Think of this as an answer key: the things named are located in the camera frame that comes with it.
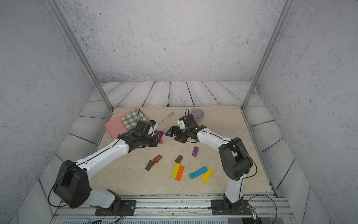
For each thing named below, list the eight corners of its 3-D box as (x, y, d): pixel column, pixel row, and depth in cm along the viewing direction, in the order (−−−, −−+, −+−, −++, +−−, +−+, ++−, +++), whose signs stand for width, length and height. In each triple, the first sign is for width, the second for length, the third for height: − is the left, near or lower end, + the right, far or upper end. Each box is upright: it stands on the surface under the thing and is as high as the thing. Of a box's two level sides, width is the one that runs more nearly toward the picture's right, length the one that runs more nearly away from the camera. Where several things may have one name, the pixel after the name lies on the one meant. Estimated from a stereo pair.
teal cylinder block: (191, 180, 85) (191, 178, 83) (188, 175, 87) (188, 174, 85) (207, 170, 88) (208, 169, 87) (204, 166, 90) (205, 165, 89)
